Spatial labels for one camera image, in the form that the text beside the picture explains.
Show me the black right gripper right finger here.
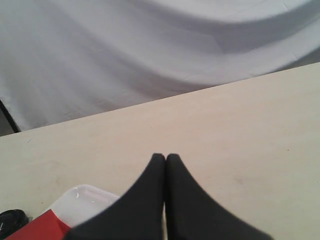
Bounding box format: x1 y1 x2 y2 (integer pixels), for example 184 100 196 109
165 154 272 240

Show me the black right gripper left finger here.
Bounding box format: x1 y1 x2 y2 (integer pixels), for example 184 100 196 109
64 153 166 240

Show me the red flag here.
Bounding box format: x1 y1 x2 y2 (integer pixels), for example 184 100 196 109
5 209 70 240

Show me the small black object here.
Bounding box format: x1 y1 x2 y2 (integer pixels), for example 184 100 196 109
0 209 29 240

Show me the white plastic tray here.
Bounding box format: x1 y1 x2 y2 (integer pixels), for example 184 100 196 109
47 184 119 228

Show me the black backdrop stand pole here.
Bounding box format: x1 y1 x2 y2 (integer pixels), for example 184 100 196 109
0 101 21 133

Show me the white backdrop cloth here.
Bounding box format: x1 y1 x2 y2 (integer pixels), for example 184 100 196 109
0 0 320 131

